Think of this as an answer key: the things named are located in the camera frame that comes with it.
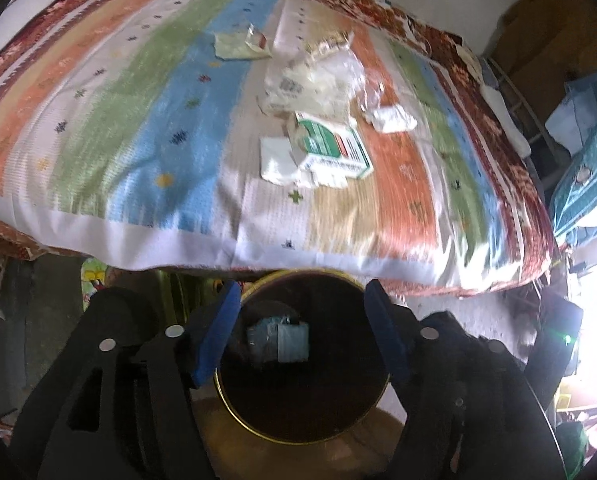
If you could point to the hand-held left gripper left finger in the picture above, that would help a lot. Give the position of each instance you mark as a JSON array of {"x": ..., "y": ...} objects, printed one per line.
[{"x": 216, "y": 332}]

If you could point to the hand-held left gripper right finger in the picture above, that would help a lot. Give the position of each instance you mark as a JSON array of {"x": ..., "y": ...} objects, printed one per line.
[{"x": 386, "y": 332}]

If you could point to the brown bin with gold rim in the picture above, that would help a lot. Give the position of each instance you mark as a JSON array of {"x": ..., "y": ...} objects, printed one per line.
[{"x": 303, "y": 410}]

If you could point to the white paper card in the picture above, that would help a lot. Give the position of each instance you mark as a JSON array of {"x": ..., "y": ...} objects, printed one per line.
[{"x": 276, "y": 160}]

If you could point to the clear plastic bag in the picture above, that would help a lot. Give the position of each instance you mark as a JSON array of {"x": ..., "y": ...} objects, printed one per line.
[{"x": 303, "y": 85}]

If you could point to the blue grey packet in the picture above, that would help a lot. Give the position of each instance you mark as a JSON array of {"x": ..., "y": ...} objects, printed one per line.
[{"x": 278, "y": 342}]

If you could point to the cartoon floor mat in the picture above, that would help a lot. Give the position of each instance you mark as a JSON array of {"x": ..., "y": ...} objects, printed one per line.
[{"x": 94, "y": 280}]

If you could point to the striped colourful bedspread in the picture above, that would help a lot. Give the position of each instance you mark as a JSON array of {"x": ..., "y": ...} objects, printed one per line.
[{"x": 523, "y": 200}]

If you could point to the teal striped cloth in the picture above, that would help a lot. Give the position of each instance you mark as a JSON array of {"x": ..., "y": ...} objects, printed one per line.
[{"x": 588, "y": 190}]

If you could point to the green and white medicine box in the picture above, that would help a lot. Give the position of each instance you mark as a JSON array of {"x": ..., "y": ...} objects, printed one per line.
[{"x": 336, "y": 150}]

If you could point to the crumpled white tissue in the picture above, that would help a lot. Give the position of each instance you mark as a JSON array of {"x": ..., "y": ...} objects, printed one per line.
[{"x": 391, "y": 119}]

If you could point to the white rolled cloth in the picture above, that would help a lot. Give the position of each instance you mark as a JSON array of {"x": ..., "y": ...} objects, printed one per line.
[{"x": 505, "y": 120}]

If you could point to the light blue bag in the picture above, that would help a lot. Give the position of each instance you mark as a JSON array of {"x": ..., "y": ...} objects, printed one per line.
[{"x": 573, "y": 115}]

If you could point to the striped colourful blanket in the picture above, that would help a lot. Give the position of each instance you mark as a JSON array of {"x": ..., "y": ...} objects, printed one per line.
[{"x": 153, "y": 110}]

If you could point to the pale green wrapper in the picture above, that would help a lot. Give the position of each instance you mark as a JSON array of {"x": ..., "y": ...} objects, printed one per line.
[{"x": 238, "y": 45}]

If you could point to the beige printed wrapper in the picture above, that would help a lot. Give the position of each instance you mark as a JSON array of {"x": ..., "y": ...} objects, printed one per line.
[{"x": 328, "y": 45}]

